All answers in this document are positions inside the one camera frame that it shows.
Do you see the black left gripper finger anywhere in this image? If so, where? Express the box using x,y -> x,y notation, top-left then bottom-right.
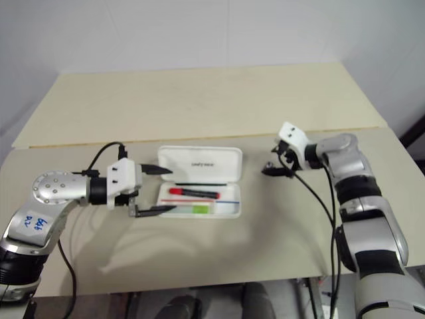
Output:
135,205 -> 177,219
139,162 -> 174,176

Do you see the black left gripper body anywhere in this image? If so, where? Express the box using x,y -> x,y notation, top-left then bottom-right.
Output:
115,188 -> 140,219

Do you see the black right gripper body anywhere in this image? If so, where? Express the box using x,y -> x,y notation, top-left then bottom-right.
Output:
278,140 -> 300,177

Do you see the red and black marker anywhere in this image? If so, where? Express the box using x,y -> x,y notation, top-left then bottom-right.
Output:
169,187 -> 221,198

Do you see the pale stick with green cap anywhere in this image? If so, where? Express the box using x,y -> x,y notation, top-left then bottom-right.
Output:
171,203 -> 213,216

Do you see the white open pencil case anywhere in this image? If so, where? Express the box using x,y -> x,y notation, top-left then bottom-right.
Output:
156,145 -> 244,219

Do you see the white sticker blue handwriting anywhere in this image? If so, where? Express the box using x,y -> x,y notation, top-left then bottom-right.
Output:
12,209 -> 54,247

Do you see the dark rounded shape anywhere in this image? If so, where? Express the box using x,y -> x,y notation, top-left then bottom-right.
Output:
155,294 -> 204,319

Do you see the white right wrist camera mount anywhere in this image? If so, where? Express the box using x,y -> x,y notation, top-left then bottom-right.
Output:
278,122 -> 310,171

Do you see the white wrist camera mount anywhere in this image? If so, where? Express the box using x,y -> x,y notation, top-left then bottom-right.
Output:
106,158 -> 144,211
278,122 -> 310,171

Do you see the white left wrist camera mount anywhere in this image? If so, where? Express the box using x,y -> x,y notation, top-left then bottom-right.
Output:
106,158 -> 144,211

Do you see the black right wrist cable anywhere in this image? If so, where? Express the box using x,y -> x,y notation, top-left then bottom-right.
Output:
322,159 -> 343,310
278,152 -> 337,318

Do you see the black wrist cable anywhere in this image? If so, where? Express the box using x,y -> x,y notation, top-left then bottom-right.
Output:
322,159 -> 343,310
87,141 -> 129,174
278,152 -> 337,318

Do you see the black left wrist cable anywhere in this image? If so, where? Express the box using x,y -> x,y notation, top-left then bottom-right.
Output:
87,141 -> 129,174

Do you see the dark left arm cable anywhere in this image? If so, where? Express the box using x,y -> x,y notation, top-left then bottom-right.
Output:
57,239 -> 78,317

